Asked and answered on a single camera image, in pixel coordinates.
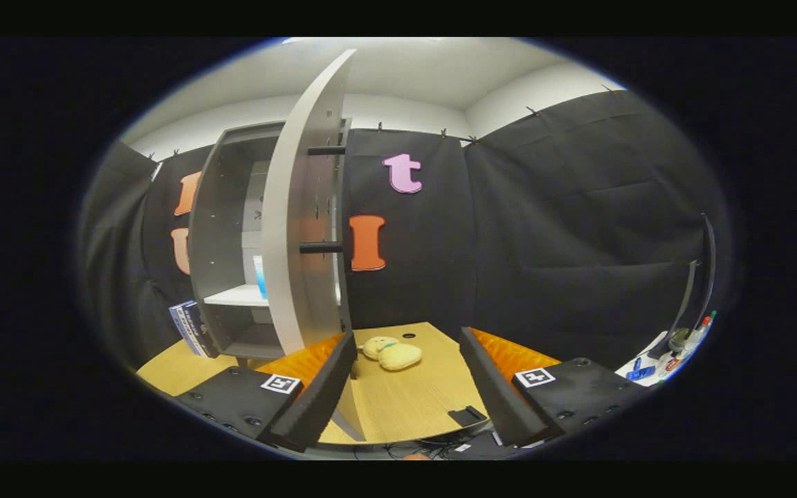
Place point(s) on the white and blue tube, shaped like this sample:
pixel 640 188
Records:
pixel 260 277

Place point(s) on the black backdrop cloth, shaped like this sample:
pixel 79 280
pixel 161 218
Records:
pixel 578 242

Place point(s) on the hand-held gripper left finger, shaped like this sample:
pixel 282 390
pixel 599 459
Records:
pixel 322 394

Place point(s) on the white cabinet door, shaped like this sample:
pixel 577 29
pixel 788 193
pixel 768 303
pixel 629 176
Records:
pixel 295 228

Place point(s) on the grey cabinet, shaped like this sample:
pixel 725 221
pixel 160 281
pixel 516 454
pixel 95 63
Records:
pixel 222 228

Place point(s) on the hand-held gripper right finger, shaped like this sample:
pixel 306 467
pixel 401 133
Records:
pixel 492 394

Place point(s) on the small black device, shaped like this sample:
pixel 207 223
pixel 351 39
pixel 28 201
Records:
pixel 466 416

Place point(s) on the black curved stand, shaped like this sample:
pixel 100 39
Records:
pixel 710 263

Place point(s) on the white side table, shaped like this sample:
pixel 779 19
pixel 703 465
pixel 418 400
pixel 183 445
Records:
pixel 651 353

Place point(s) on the white cabinet shelf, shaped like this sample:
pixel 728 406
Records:
pixel 239 296

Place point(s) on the clear bottle red cap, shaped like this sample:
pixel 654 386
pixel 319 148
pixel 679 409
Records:
pixel 701 330

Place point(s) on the blue printed box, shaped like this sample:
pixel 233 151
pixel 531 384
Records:
pixel 191 328

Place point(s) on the blue object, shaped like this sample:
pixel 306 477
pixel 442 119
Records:
pixel 640 372

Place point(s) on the yellow plush toy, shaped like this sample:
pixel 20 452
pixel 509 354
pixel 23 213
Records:
pixel 398 356

